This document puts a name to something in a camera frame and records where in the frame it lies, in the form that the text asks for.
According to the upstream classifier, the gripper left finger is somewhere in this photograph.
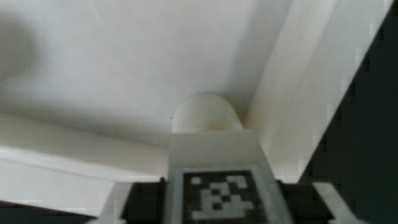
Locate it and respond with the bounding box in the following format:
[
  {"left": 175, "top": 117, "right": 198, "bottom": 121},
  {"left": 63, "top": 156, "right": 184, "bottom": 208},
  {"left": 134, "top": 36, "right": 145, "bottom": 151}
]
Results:
[{"left": 86, "top": 183, "right": 134, "bottom": 224}]

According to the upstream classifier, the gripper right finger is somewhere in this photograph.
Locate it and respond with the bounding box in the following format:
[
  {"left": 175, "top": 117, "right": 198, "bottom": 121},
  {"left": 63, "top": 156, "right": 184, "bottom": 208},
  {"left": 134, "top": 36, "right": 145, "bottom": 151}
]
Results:
[{"left": 314, "top": 182, "right": 370, "bottom": 224}]

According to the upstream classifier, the white leg with tags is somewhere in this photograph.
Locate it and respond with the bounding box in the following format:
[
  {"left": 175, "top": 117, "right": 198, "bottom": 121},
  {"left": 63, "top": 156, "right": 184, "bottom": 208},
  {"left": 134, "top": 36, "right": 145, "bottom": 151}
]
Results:
[{"left": 164, "top": 93, "right": 294, "bottom": 224}]

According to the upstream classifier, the white square tabletop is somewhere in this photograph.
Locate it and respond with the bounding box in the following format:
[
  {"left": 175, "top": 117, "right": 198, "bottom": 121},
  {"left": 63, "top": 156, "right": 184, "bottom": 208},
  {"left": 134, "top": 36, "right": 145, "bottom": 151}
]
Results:
[{"left": 0, "top": 0, "right": 395, "bottom": 215}]

